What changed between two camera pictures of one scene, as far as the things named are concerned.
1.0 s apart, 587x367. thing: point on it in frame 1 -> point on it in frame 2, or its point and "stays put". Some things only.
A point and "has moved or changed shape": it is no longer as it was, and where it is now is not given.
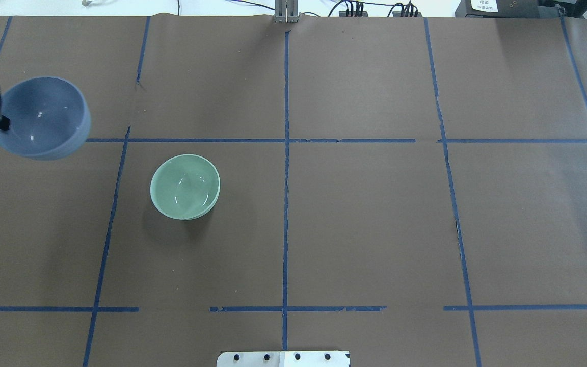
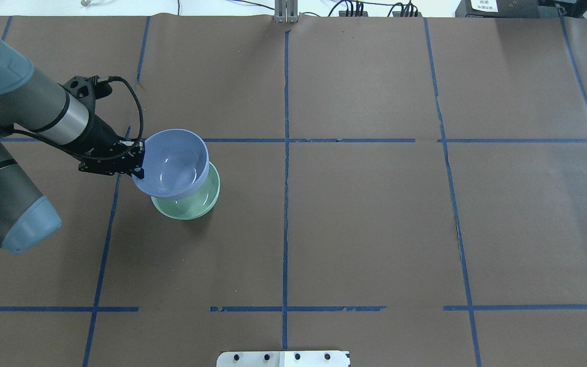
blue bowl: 50,119 has moved or changed shape
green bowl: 185,186 stays put
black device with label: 505,8 stays put
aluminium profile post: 286,11 stays put
